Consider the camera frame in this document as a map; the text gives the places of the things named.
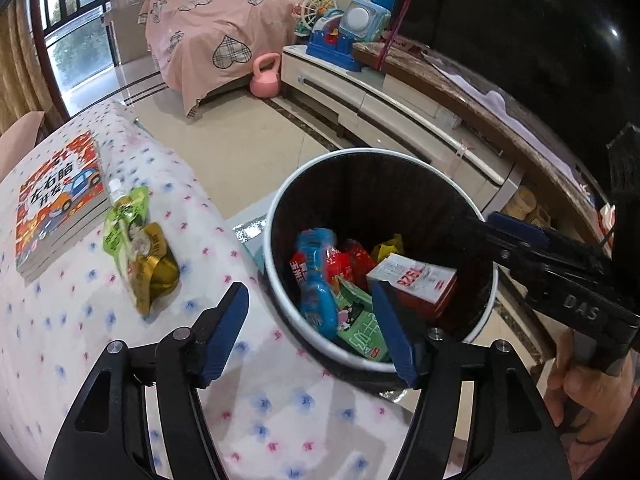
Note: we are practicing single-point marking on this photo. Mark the red snack packet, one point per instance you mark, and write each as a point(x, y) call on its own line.
point(299, 272)

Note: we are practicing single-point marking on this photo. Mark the toy ferris wheel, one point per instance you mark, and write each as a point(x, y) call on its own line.
point(314, 12)

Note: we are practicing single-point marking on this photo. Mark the colourful car picture book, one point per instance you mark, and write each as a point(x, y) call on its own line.
point(60, 200)

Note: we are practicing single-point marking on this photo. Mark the green milk carton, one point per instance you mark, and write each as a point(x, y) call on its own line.
point(362, 330)

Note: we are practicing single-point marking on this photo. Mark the white round bin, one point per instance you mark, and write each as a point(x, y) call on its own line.
point(310, 200)

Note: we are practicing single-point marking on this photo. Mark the person's right hand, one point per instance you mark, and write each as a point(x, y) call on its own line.
point(575, 395)

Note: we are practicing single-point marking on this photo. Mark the green and gold drink pouch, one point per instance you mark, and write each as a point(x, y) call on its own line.
point(135, 245)

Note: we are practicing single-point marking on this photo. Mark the pink heart-patterned bed cover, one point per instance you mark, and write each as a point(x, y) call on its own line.
point(220, 25)

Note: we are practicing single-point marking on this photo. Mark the yellow snack bag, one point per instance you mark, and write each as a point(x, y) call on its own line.
point(389, 247)

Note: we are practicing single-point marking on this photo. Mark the beige sofa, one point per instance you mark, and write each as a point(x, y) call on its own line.
point(17, 135)

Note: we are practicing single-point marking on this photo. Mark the red snack bag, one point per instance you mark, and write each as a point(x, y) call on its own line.
point(352, 262)

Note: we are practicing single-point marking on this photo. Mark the gold curtains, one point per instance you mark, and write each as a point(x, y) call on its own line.
point(20, 70)

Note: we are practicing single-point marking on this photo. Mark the white tv cabinet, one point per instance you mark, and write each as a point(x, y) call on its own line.
point(390, 110)

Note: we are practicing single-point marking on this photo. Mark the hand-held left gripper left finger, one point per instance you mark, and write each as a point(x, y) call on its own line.
point(225, 335)

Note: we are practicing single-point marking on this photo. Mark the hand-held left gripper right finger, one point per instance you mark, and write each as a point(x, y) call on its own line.
point(395, 332)

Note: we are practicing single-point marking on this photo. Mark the pink kettlebell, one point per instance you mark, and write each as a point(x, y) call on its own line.
point(267, 80)

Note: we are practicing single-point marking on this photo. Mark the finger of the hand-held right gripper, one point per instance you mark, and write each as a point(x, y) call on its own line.
point(520, 230)
point(485, 240)

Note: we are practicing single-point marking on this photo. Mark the red and white carton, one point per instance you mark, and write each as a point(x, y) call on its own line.
point(415, 282)

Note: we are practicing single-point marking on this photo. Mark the black television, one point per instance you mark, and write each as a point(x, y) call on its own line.
point(525, 35)

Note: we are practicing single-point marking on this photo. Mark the blue toy machine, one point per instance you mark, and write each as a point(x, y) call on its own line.
point(350, 35)

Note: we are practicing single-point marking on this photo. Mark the glass balcony door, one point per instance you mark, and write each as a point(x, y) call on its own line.
point(75, 35)

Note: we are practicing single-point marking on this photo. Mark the blue candy wrapper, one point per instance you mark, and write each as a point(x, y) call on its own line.
point(317, 290)

